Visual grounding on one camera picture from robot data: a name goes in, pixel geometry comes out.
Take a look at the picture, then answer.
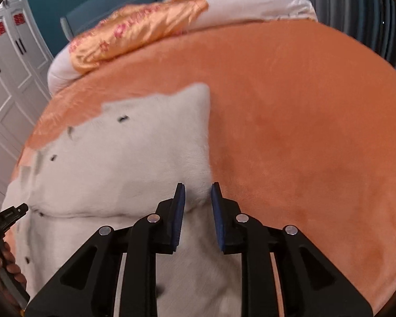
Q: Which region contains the white knit cardigan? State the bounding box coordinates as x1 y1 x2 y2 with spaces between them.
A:
2 82 248 317

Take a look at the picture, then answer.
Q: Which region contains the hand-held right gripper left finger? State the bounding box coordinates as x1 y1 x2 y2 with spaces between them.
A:
25 183 186 317

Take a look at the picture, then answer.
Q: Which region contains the orange plush blanket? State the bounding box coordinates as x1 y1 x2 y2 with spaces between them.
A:
3 20 396 317

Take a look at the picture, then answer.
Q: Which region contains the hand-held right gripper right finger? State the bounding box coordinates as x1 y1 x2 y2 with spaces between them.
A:
211 182 373 317

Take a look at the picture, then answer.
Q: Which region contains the grey striped curtain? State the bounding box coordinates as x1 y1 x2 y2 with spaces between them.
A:
267 0 396 76

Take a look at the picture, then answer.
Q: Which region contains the white panelled wardrobe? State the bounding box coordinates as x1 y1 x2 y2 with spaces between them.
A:
0 0 55 199

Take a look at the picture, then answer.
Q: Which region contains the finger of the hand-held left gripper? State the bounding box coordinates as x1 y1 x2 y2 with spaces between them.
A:
0 204 29 235

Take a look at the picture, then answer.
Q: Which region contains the person's left hand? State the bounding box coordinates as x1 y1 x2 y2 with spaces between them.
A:
0 242 27 293

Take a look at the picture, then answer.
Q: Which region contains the orange satin pillow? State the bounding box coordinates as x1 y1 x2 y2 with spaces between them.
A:
69 0 209 74

